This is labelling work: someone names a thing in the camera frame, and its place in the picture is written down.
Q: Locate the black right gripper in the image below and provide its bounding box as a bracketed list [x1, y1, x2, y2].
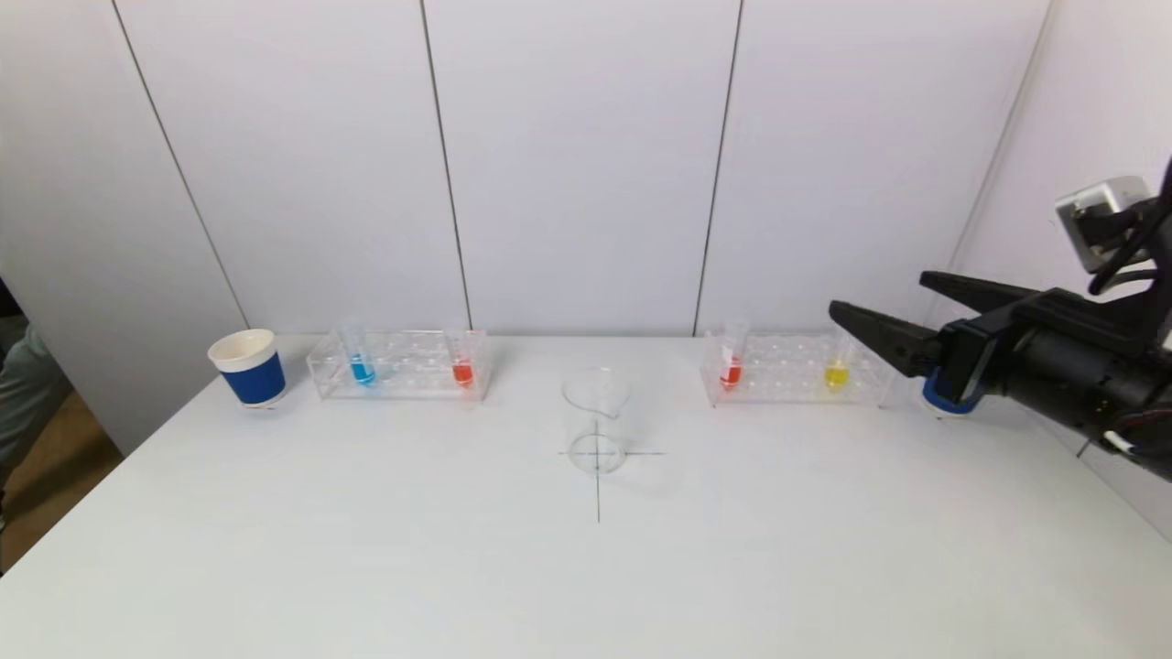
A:
[828, 270, 1112, 427]

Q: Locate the test tube with red pigment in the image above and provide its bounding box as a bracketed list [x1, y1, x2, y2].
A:
[445, 319, 477, 389]
[717, 319, 752, 393]

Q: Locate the test tube with yellow pigment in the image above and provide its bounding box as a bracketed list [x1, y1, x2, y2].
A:
[821, 331, 858, 394]

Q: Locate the clear acrylic test tube rack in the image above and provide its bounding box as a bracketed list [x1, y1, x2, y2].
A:
[307, 329, 493, 404]
[700, 329, 896, 409]

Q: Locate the clear glass beaker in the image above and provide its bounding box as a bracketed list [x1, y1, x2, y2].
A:
[561, 367, 633, 476]

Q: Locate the test tube with blue pigment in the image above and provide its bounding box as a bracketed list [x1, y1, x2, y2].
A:
[341, 320, 378, 387]

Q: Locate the blue white paper cup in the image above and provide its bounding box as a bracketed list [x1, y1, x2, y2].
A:
[208, 329, 288, 409]
[921, 366, 986, 420]

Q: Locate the person in grey trousers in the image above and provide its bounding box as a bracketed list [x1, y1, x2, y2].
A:
[0, 325, 72, 477]

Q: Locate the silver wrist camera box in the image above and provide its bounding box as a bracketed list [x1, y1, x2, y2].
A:
[1055, 177, 1153, 274]

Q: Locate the thin black camera cable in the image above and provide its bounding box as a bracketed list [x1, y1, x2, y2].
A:
[1088, 197, 1172, 296]

